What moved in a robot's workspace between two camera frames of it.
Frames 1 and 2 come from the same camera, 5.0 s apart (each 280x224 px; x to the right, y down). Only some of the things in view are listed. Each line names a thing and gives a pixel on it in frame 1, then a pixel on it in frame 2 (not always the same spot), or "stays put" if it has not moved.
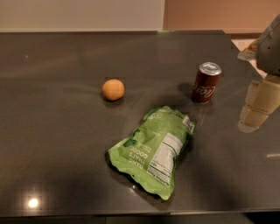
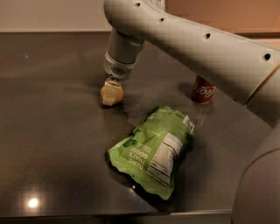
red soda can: x=206 y=81 stays put
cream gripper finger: x=262 y=99 to x=119 y=71
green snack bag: x=150 y=153 stays put
